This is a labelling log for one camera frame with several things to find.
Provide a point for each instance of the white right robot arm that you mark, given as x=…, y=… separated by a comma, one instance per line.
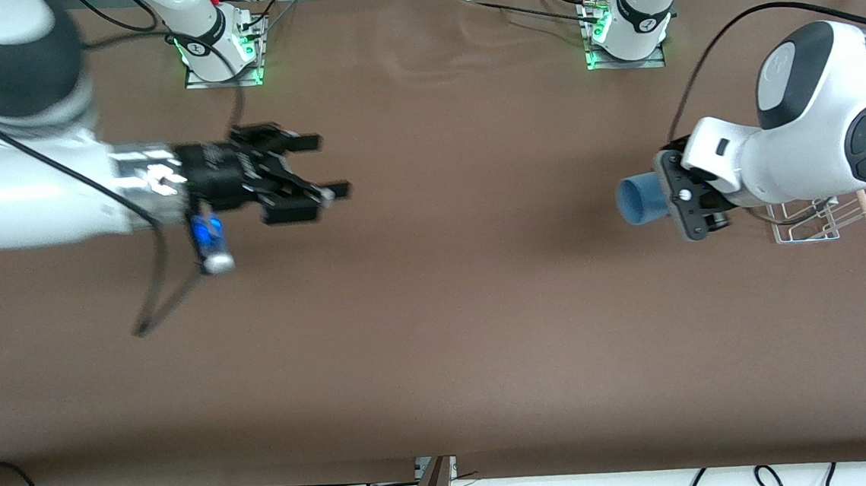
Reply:
x=18, y=188

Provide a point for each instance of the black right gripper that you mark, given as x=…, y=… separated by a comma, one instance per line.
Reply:
x=216, y=176

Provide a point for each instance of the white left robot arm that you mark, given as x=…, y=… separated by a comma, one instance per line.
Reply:
x=813, y=117

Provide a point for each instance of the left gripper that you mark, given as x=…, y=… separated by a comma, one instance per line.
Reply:
x=716, y=220

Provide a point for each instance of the brown table cover sheet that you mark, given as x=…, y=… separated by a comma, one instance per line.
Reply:
x=445, y=311

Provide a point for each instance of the blue plastic cup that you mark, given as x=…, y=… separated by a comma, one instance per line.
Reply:
x=640, y=202

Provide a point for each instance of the metal base plate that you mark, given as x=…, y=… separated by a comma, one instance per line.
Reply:
x=197, y=82
x=649, y=62

